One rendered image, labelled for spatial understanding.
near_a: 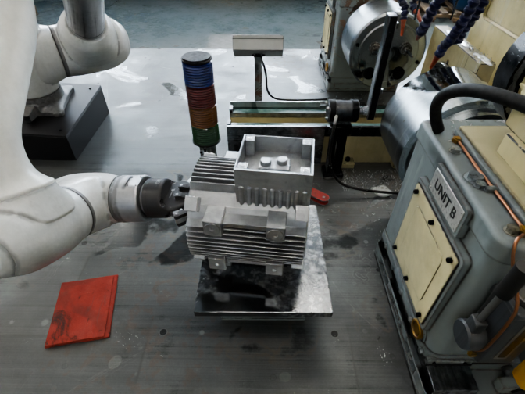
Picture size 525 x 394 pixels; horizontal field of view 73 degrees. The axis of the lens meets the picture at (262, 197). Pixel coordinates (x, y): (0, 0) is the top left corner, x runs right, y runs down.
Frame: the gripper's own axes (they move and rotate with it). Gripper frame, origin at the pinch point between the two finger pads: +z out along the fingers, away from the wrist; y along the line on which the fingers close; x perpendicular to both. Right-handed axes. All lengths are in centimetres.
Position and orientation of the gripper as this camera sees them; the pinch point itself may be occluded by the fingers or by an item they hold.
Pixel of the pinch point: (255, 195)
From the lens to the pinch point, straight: 62.9
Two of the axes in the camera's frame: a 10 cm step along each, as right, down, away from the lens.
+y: 1.2, -6.6, 7.4
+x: 1.4, 7.5, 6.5
